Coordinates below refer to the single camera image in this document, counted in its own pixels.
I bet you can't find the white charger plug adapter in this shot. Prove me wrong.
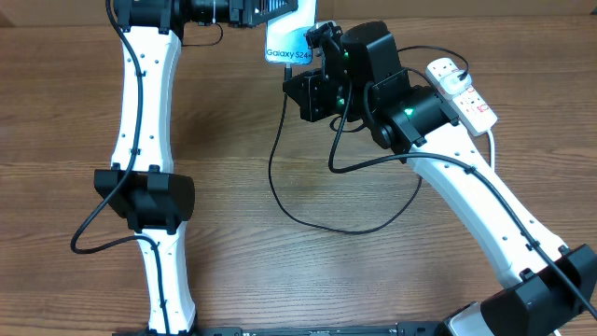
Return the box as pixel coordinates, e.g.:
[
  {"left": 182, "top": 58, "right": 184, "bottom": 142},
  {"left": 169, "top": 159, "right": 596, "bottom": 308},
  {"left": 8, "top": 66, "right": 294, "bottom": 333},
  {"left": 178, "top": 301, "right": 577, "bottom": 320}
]
[{"left": 439, "top": 70, "right": 472, "bottom": 100}]

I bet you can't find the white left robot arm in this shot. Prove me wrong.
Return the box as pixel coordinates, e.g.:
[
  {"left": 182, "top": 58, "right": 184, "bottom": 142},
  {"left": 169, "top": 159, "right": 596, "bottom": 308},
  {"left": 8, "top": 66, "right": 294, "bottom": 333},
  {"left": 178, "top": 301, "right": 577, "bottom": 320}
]
[{"left": 94, "top": 0, "right": 317, "bottom": 335}]

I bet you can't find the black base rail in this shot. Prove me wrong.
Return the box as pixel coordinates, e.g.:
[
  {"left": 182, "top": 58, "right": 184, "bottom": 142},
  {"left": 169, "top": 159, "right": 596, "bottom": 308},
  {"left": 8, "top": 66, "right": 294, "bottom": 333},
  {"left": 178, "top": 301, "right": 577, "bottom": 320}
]
[{"left": 111, "top": 319, "right": 449, "bottom": 336}]

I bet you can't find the white power strip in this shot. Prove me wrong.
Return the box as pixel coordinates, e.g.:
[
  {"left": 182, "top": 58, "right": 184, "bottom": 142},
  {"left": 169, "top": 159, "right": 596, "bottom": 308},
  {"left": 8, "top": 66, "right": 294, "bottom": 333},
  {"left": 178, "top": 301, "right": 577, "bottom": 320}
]
[{"left": 425, "top": 58, "right": 497, "bottom": 136}]

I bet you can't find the black usb charging cable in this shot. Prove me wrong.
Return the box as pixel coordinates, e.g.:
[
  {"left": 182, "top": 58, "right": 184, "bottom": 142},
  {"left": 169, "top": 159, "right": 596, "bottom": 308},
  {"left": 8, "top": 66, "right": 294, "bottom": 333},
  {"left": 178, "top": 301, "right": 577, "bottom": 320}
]
[{"left": 267, "top": 45, "right": 470, "bottom": 235}]

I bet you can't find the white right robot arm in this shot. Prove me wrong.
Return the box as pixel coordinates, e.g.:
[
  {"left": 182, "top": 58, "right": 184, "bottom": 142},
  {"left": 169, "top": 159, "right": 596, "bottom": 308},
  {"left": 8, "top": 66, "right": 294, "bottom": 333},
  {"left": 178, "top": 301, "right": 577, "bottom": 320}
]
[{"left": 283, "top": 21, "right": 596, "bottom": 335}]

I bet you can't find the blue smartphone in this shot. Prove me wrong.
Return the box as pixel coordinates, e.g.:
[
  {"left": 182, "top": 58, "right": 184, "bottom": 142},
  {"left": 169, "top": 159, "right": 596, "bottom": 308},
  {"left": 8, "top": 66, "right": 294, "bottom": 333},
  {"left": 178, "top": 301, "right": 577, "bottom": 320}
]
[{"left": 265, "top": 0, "right": 317, "bottom": 65}]

